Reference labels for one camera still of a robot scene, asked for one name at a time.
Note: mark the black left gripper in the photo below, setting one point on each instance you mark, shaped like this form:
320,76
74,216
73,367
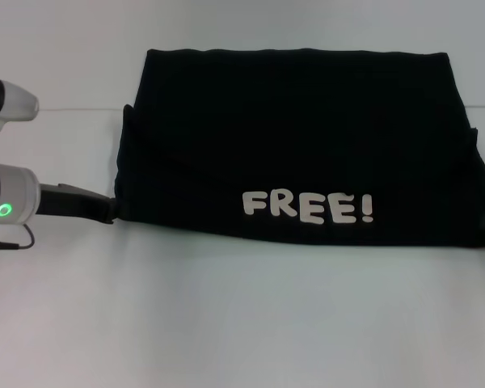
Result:
68,202

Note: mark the black shirt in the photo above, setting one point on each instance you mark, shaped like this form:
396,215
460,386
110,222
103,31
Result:
307,141

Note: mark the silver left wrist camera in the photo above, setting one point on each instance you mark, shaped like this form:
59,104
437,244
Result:
12,103

